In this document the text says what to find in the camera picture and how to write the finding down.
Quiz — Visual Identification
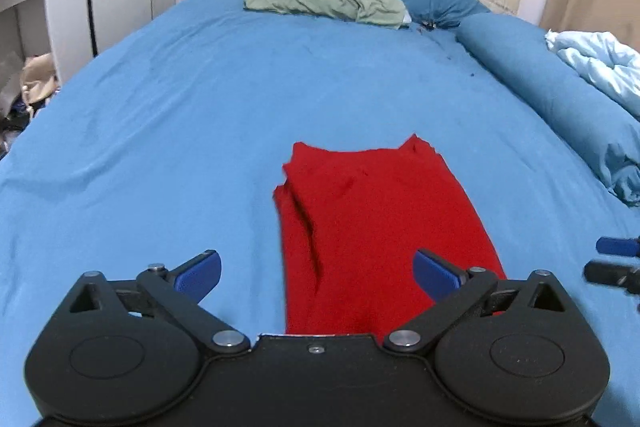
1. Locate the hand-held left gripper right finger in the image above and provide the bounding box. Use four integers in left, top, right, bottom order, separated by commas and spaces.
382, 249, 581, 353

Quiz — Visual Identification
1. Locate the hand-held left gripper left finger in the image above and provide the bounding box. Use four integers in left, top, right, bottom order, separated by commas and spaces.
55, 249, 250, 353

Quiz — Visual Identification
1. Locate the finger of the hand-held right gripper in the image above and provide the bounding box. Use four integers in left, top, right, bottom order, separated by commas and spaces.
596, 235, 640, 257
584, 259, 640, 297

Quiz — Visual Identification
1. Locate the red knit sweater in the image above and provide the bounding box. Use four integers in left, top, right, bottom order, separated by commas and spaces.
272, 133, 509, 337

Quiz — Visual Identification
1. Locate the blue duvet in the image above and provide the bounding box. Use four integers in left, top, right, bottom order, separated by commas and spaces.
456, 13, 640, 206

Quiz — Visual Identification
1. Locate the light blue blanket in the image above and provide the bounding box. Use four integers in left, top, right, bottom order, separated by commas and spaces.
545, 29, 640, 118

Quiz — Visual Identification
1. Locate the beige bag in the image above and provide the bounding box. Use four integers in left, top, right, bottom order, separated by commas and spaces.
20, 53, 64, 108

